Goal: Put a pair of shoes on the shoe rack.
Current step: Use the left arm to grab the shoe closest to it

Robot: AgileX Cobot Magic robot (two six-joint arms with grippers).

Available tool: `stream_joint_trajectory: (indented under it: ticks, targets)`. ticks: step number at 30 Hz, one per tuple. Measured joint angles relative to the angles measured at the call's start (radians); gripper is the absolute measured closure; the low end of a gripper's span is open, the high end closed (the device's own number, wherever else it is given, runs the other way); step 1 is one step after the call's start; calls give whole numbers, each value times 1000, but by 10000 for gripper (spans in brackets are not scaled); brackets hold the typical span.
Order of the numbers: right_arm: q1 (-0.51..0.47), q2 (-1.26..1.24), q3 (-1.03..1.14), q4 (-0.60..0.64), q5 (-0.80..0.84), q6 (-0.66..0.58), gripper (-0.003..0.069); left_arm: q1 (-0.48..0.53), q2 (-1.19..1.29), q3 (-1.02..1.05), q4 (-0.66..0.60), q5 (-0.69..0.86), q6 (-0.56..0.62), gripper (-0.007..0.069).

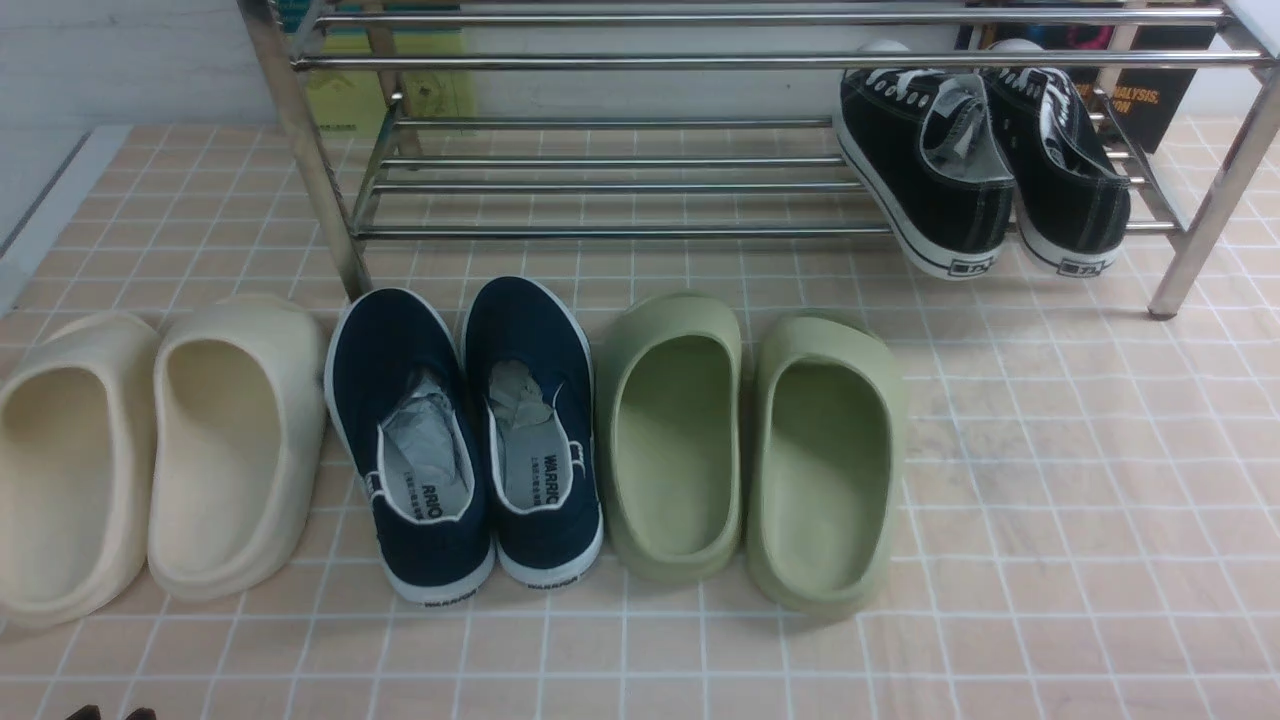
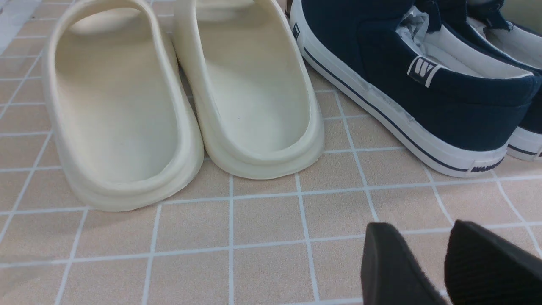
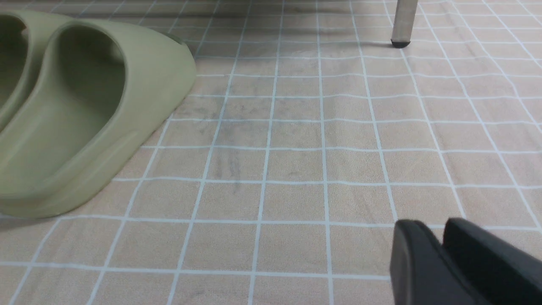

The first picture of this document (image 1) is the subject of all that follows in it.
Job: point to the stainless steel shoe rack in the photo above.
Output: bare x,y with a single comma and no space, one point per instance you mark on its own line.
569,67

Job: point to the left green foam slipper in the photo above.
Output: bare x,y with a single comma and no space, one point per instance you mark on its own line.
667,428

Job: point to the left cream foam slipper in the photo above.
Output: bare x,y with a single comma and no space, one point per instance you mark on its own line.
78,443

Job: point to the right cream foam slipper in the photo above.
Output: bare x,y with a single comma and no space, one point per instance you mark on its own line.
240,424

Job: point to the black canvas sneaker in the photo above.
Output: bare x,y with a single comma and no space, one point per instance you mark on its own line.
1071,205
921,141

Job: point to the black book orange text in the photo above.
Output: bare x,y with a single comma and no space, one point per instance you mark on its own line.
1146,99

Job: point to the right green foam slipper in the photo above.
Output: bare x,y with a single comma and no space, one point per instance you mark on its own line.
831,426

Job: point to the yellow green book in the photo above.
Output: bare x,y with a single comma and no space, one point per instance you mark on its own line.
352,103

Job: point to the left black canvas sneaker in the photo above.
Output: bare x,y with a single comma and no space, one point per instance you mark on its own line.
921,141

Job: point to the green foam slipper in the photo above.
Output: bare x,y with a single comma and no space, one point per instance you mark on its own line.
831,426
667,428

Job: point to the navy canvas shoe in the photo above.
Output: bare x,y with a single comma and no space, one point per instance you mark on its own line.
395,392
530,378

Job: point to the cream foam slipper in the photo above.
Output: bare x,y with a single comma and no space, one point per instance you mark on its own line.
240,424
78,443

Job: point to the right black canvas sneaker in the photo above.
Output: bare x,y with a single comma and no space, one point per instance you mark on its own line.
1071,205

